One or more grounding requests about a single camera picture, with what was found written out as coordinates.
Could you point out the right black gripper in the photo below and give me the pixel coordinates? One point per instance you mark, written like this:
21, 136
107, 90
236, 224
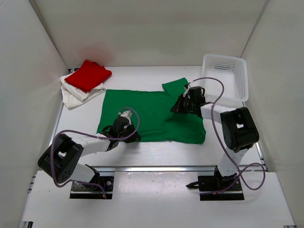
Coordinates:
178, 108

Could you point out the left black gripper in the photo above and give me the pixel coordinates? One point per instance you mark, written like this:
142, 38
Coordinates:
135, 137

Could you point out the green t shirt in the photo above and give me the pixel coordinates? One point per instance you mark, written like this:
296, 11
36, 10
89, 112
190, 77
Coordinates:
152, 114

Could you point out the white t shirt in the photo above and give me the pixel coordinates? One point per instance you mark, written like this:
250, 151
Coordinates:
74, 97

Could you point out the red t shirt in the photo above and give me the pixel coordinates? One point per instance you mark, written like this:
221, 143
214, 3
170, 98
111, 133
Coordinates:
88, 76

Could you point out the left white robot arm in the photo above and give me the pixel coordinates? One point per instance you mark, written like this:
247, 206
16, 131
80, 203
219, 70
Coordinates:
60, 160

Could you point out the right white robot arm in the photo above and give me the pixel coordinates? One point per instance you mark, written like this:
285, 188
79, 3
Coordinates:
239, 130

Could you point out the white plastic basket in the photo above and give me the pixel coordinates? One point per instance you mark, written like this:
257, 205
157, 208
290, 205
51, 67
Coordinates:
232, 72

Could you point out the aluminium rail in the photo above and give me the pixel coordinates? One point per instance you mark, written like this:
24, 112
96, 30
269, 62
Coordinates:
155, 168

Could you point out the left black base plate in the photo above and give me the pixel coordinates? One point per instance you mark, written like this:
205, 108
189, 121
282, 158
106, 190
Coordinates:
79, 191

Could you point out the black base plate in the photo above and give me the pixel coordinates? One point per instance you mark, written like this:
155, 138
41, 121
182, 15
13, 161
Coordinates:
79, 191
211, 190

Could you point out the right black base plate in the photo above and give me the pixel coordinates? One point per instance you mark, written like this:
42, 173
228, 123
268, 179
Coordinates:
211, 190

